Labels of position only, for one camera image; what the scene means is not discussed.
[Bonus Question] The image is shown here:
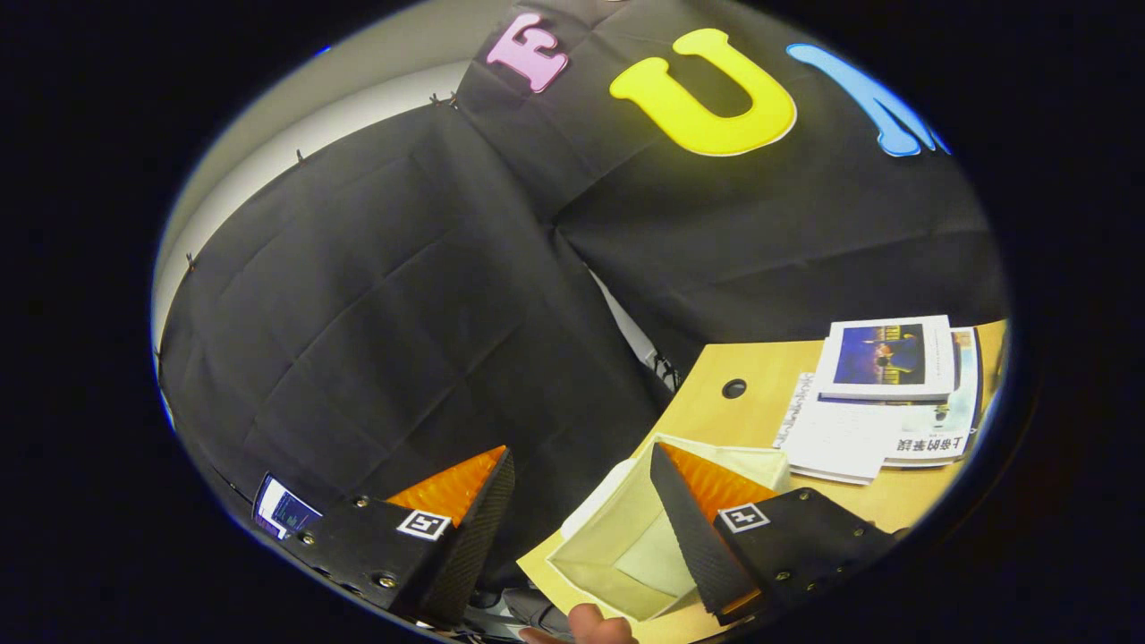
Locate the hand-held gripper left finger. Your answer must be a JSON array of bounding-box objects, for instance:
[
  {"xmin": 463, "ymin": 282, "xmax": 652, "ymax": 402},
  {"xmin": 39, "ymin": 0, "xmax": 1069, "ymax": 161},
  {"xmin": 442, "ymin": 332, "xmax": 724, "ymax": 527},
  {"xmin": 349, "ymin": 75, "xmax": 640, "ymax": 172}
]
[{"xmin": 277, "ymin": 445, "xmax": 517, "ymax": 630}]

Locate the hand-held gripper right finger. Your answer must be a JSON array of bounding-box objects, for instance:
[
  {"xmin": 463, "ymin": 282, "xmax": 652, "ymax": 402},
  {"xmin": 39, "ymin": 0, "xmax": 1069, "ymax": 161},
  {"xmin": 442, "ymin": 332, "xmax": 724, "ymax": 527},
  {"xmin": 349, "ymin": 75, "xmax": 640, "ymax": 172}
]
[{"xmin": 649, "ymin": 441, "xmax": 900, "ymax": 627}]

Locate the pale green fabric storage box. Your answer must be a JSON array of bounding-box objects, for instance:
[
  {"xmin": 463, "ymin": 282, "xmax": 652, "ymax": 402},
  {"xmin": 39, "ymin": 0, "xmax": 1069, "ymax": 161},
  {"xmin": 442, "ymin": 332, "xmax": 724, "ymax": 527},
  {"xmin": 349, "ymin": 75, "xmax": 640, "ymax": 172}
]
[{"xmin": 547, "ymin": 434, "xmax": 790, "ymax": 623}]

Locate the white text booklet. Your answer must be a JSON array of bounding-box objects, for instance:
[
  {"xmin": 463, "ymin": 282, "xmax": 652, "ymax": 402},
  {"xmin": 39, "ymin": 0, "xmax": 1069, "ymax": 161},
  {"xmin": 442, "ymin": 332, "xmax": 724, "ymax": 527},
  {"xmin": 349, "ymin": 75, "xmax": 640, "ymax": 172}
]
[{"xmin": 774, "ymin": 371, "xmax": 904, "ymax": 486}]

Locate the black backdrop cloth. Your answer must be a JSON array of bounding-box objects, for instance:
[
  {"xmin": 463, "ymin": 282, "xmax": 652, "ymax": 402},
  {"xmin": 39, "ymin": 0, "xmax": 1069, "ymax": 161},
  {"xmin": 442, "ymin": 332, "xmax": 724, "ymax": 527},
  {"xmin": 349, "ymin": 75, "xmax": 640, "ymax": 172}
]
[{"xmin": 157, "ymin": 0, "xmax": 1012, "ymax": 618}]

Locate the book with blue photo cover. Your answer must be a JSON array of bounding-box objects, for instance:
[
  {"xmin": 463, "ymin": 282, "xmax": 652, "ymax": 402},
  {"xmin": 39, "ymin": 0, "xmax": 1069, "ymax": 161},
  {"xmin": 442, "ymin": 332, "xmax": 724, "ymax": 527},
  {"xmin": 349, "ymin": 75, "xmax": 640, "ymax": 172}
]
[{"xmin": 816, "ymin": 315, "xmax": 956, "ymax": 401}]

